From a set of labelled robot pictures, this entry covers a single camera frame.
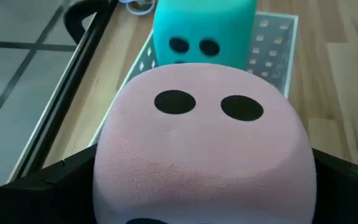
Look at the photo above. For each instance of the large green foam die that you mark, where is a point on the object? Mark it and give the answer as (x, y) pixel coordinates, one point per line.
(204, 21)

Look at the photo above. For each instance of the white perforated basket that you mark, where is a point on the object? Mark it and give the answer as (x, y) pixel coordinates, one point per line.
(275, 14)

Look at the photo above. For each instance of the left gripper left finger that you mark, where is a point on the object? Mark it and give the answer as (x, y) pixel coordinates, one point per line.
(36, 202)

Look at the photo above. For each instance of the large pink foam die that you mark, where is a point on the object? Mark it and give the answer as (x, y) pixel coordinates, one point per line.
(204, 155)

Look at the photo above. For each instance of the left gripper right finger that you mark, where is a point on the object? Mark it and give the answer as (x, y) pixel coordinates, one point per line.
(346, 196)

